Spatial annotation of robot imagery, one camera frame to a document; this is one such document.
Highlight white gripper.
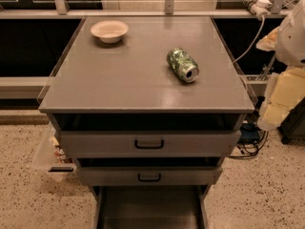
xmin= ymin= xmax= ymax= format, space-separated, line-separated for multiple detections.
xmin=255 ymin=0 xmax=305 ymax=131

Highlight green soda can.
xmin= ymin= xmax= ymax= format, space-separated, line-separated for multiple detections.
xmin=167 ymin=48 xmax=199 ymax=83

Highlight grey drawer cabinet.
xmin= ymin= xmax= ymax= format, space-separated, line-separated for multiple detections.
xmin=38 ymin=15 xmax=255 ymax=229

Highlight grey open bottom drawer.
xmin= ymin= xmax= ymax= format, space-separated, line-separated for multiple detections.
xmin=92 ymin=185 xmax=209 ymax=229

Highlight grey top drawer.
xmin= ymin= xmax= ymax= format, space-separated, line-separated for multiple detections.
xmin=60 ymin=131 xmax=240 ymax=158

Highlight grey middle drawer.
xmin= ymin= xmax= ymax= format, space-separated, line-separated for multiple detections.
xmin=77 ymin=167 xmax=222 ymax=186

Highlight dark cabinet at right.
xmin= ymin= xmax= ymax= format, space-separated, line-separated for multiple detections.
xmin=279 ymin=98 xmax=305 ymax=144

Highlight white paper bowl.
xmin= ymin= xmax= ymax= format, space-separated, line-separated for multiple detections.
xmin=91 ymin=20 xmax=129 ymax=44

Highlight clear plastic storage bin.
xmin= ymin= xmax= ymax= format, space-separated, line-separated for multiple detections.
xmin=31 ymin=124 xmax=76 ymax=181

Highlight white power cable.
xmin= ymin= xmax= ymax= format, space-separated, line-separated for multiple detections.
xmin=232 ymin=14 xmax=267 ymax=65

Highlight black floor cables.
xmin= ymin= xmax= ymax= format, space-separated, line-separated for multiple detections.
xmin=229 ymin=112 xmax=270 ymax=160

